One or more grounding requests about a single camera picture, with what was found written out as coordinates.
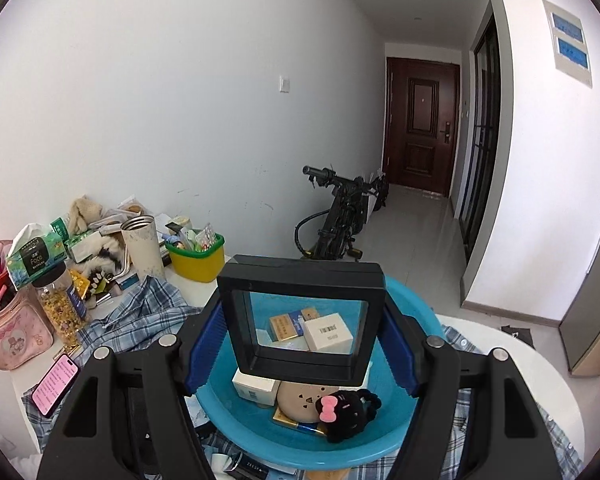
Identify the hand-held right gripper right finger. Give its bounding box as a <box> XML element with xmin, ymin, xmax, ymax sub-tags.
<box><xmin>380</xmin><ymin>292</ymin><xmax>563</xmax><ymax>480</ymax></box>

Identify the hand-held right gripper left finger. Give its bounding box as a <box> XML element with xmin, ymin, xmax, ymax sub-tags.
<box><xmin>36</xmin><ymin>290</ymin><xmax>228</xmax><ymax>480</ymax></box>

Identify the blue plastic basin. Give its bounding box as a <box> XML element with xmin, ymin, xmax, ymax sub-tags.
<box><xmin>195</xmin><ymin>272</ymin><xmax>448</xmax><ymax>471</ymax></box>

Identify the black square display frame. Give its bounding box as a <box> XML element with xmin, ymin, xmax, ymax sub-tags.
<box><xmin>216</xmin><ymin>255</ymin><xmax>385</xmax><ymax>387</ymax></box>

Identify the white desktop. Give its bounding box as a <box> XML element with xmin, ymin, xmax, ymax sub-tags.
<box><xmin>0</xmin><ymin>255</ymin><xmax>586</xmax><ymax>480</ymax></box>

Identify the white cardboard box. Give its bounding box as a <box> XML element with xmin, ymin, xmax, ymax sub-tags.
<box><xmin>231</xmin><ymin>367</ymin><xmax>282</xmax><ymax>407</ymax></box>

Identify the white box with barcode label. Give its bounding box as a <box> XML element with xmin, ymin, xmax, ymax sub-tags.
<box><xmin>304</xmin><ymin>312</ymin><xmax>353</xmax><ymax>353</ymax></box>

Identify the black plush with pink bow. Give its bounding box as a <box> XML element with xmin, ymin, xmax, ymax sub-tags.
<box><xmin>314</xmin><ymin>389</ymin><xmax>382</xmax><ymax>443</ymax></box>

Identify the gold blue cigarette pack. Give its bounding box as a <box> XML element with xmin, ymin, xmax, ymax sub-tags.
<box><xmin>272</xmin><ymin>405</ymin><xmax>331</xmax><ymax>436</ymax></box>
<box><xmin>269</xmin><ymin>311</ymin><xmax>307</xmax><ymax>347</ymax></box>

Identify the yellow bin with green rim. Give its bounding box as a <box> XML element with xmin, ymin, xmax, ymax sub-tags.
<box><xmin>165</xmin><ymin>232</ymin><xmax>226</xmax><ymax>283</ymax></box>

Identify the blue plaid shirt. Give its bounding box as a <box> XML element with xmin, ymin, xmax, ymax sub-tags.
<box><xmin>22</xmin><ymin>275</ymin><xmax>586</xmax><ymax>480</ymax></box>

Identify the black cloth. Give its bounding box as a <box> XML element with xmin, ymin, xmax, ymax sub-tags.
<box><xmin>501</xmin><ymin>325</ymin><xmax>536</xmax><ymax>346</ymax></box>

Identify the beige tumbler cup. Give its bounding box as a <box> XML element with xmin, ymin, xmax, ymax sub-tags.
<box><xmin>121</xmin><ymin>215</ymin><xmax>165</xmax><ymax>277</ymax></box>

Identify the black cosmetic box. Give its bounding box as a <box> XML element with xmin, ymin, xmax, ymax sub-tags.
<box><xmin>227</xmin><ymin>460</ymin><xmax>273</xmax><ymax>480</ymax></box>

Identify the stack of booklets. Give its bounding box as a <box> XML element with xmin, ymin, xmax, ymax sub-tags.
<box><xmin>152</xmin><ymin>212</ymin><xmax>173</xmax><ymax>266</ymax></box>

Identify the black white furry toy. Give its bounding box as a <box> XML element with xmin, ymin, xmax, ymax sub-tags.
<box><xmin>82</xmin><ymin>237</ymin><xmax>126</xmax><ymax>293</ymax></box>

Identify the gold foil packet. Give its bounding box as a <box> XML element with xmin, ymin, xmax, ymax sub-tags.
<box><xmin>70</xmin><ymin>269</ymin><xmax>91</xmax><ymax>306</ymax></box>

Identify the black bicycle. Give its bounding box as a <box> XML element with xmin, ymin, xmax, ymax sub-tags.
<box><xmin>295</xmin><ymin>164</ymin><xmax>390</xmax><ymax>261</ymax></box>

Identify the clear jar with yellow contents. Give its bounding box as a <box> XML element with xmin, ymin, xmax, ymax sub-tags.
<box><xmin>32</xmin><ymin>262</ymin><xmax>88</xmax><ymax>346</ymax></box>

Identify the smartphone with pink screen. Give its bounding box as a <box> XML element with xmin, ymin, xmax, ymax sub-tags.
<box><xmin>31</xmin><ymin>352</ymin><xmax>81</xmax><ymax>418</ymax></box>

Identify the white green box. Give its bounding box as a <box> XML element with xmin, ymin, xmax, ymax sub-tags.
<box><xmin>62</xmin><ymin>230</ymin><xmax>106</xmax><ymax>263</ymax></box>

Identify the beige plush toy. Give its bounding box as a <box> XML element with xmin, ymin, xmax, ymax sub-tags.
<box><xmin>67</xmin><ymin>196</ymin><xmax>106</xmax><ymax>235</ymax></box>

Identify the pink cartoon pouch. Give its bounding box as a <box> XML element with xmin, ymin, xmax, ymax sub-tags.
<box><xmin>0</xmin><ymin>290</ymin><xmax>56</xmax><ymax>371</ymax></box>

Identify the green tissue pack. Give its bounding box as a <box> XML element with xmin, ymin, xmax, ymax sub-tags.
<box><xmin>6</xmin><ymin>223</ymin><xmax>71</xmax><ymax>288</ymax></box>

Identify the black framed glass door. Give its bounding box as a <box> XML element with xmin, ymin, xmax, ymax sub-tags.
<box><xmin>459</xmin><ymin>7</ymin><xmax>501</xmax><ymax>261</ymax></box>

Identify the white crumpled tissue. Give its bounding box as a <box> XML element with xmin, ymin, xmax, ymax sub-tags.
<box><xmin>0</xmin><ymin>435</ymin><xmax>43</xmax><ymax>480</ymax></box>

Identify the dark brown entrance door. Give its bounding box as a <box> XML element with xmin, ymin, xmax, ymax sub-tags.
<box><xmin>382</xmin><ymin>56</ymin><xmax>461</xmax><ymax>197</ymax></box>

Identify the blue wall panel cover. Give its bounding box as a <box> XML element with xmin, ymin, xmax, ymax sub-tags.
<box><xmin>557</xmin><ymin>36</ymin><xmax>592</xmax><ymax>70</ymax></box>
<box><xmin>550</xmin><ymin>10</ymin><xmax>586</xmax><ymax>41</ymax></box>

